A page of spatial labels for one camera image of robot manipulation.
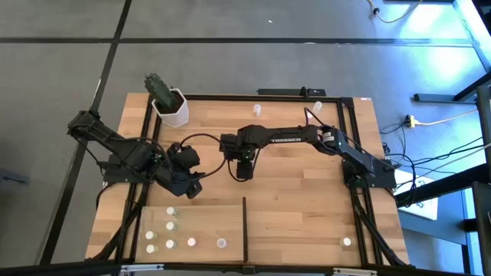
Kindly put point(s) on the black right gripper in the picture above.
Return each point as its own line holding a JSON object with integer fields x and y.
{"x": 236, "y": 142}

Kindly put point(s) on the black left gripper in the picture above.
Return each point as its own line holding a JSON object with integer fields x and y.
{"x": 178, "y": 178}

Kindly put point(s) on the small clear vial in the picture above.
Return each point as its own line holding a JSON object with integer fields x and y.
{"x": 170, "y": 211}

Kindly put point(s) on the pink medicine bottle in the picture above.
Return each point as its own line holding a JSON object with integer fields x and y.
{"x": 191, "y": 241}
{"x": 309, "y": 115}

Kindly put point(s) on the yellow-green white-capped medicine bottle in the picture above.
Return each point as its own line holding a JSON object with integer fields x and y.
{"x": 150, "y": 234}
{"x": 150, "y": 248}

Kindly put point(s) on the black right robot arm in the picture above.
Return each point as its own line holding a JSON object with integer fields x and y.
{"x": 345, "y": 147}

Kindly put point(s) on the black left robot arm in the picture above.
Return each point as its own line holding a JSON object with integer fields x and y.
{"x": 115, "y": 143}

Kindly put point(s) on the raised wooden shelf board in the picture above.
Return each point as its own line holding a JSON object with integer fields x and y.
{"x": 207, "y": 222}

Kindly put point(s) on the yellow white-capped medicine bottle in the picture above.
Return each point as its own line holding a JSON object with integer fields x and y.
{"x": 346, "y": 241}

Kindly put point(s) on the white hexagonal plant pot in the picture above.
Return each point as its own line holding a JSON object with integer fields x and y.
{"x": 178, "y": 115}

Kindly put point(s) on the black mounting bar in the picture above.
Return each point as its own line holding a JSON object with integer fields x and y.
{"x": 291, "y": 92}

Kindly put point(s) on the small white container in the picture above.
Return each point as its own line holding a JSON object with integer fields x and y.
{"x": 317, "y": 107}

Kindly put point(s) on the green cactus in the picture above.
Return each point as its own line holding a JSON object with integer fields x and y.
{"x": 159, "y": 90}

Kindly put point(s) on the yellow power plug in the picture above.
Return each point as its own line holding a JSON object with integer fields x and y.
{"x": 412, "y": 120}

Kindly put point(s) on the white paper sheet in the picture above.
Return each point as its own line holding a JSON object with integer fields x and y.
{"x": 422, "y": 203}

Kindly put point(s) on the black diagonal desk beam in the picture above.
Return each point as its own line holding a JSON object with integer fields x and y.
{"x": 441, "y": 184}

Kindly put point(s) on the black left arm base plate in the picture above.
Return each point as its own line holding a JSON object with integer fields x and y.
{"x": 115, "y": 177}

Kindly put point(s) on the silver frame bracket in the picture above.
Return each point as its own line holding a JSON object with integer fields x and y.
{"x": 142, "y": 267}
{"x": 354, "y": 271}

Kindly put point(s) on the black table-level camera box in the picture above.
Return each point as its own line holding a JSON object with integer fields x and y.
{"x": 248, "y": 269}

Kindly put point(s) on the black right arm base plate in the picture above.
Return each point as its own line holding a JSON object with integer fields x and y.
{"x": 379, "y": 182}

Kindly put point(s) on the black desk leg frame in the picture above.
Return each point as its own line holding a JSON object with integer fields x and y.
{"x": 441, "y": 97}

